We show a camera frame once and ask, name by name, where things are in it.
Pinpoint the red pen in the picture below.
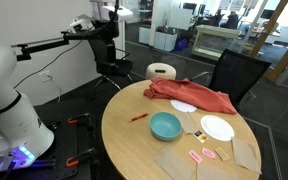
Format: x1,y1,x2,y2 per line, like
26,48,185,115
129,113,149,123

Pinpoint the teal bowl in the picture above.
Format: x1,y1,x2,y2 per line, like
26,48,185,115
149,111,183,142

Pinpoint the white round stool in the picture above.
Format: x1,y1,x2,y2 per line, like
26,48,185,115
145,62,178,81

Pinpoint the black swivel chair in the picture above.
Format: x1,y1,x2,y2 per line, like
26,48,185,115
90,19,134,92

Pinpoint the small white round disc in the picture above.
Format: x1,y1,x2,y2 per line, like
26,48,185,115
170,99,198,114

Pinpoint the red cloth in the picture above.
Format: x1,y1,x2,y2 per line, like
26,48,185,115
143,77,238,116

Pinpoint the white cabinet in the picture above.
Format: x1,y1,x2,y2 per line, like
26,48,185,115
138,25,179,53

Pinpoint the small brown paper napkin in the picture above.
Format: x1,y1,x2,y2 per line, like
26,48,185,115
178,111,200,135

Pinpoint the blue bin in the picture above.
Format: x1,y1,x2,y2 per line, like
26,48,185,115
174,38,189,52

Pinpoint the orange black clamp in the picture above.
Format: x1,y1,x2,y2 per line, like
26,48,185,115
65,147,97,169
67,113,96,132

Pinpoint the printed snack packet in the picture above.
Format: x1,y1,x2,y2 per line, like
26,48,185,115
193,130,210,144

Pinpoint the brown paper sheet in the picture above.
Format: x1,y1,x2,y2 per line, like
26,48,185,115
154,146,197,180
231,137,263,175

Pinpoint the white device on stand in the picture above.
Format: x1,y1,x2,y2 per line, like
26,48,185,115
89,0,134,23

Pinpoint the white plate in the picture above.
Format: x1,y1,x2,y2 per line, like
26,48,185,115
200,114,236,143

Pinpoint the white open shelf bench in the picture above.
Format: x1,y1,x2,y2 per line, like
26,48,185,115
191,24,242,62

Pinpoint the black mesh office chair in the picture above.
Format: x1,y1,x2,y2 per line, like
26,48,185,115
190,48,273,112

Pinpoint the white camera on boom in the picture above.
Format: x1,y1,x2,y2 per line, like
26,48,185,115
68,13,96,34

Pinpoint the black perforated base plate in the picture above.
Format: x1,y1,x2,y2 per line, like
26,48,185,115
3,118,97,180

